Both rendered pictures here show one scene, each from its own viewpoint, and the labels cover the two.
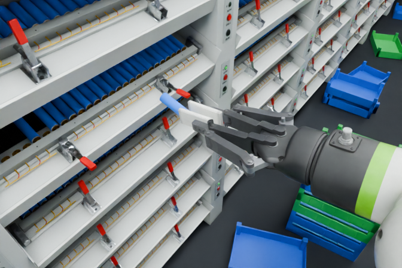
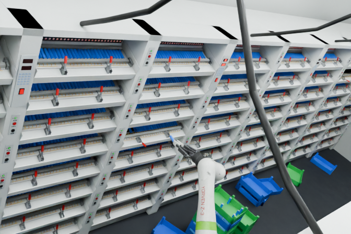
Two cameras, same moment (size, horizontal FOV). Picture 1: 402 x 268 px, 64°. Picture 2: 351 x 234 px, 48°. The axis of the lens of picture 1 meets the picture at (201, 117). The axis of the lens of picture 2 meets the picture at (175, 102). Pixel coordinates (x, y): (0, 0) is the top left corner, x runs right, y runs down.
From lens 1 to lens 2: 2.13 m
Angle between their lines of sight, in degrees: 15
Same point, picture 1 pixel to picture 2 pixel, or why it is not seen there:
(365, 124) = (253, 209)
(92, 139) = (143, 139)
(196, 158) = (161, 170)
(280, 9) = (219, 126)
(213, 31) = (189, 124)
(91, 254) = (116, 181)
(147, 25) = (172, 116)
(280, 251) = not seen: outside the picture
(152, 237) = (130, 195)
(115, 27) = (165, 114)
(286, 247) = not seen: outside the picture
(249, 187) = (174, 208)
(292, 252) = not seen: outside the picture
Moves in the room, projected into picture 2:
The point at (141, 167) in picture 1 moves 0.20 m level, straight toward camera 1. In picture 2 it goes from (147, 158) to (147, 176)
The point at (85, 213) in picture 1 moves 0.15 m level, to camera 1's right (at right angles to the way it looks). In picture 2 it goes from (127, 162) to (147, 171)
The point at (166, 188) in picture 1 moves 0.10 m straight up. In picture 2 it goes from (146, 174) to (151, 164)
